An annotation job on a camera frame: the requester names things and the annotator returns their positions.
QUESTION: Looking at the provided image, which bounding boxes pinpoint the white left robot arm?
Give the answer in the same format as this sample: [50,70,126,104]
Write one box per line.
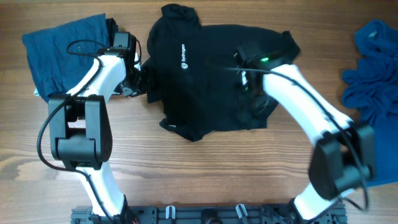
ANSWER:
[42,49,141,223]

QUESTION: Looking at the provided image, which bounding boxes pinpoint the blue polo shirt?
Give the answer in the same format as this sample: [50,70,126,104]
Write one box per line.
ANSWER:
[342,20,397,187]

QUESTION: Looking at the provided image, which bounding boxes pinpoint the black polo shirt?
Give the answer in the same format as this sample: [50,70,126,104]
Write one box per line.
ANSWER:
[143,4,300,141]

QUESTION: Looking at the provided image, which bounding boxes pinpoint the folded dark green garment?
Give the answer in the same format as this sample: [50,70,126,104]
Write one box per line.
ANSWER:
[106,17,119,38]

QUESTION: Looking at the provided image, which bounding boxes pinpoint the folded blue denim shorts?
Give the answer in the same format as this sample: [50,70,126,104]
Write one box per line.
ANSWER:
[22,14,109,102]

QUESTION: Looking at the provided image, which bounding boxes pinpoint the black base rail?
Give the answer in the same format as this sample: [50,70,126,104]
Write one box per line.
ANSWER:
[70,204,348,224]

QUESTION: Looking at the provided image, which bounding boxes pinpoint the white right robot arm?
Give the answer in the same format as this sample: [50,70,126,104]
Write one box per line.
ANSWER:
[240,64,376,223]

